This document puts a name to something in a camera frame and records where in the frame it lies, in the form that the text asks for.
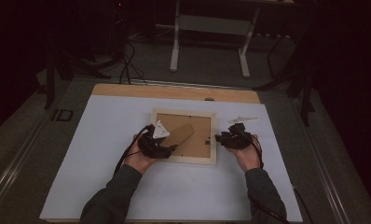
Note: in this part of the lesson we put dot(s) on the white table sheet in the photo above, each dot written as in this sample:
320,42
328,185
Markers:
174,193

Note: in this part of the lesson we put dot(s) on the person's right hand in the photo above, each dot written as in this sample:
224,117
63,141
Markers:
249,157

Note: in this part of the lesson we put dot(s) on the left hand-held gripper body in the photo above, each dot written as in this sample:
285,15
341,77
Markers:
152,147

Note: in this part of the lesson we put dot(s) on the white metal desk frame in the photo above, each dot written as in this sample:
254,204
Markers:
174,46

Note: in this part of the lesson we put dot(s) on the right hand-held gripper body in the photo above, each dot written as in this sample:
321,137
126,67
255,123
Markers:
239,140

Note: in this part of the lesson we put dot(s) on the metal rail strip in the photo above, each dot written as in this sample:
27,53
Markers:
174,84

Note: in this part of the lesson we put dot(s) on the dark equipment tower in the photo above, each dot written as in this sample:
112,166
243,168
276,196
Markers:
118,28

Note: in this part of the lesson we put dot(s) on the black stand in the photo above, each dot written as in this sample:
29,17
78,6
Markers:
306,102
50,87

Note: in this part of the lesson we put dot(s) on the black rectangular floor bracket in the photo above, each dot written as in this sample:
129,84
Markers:
53,115

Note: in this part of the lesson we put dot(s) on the person's left hand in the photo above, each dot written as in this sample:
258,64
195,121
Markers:
137,160

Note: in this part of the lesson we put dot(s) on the metal floor rail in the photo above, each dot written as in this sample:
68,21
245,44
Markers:
331,189
14,163

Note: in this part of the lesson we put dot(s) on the wooden picture frame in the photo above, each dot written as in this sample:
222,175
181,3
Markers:
202,137

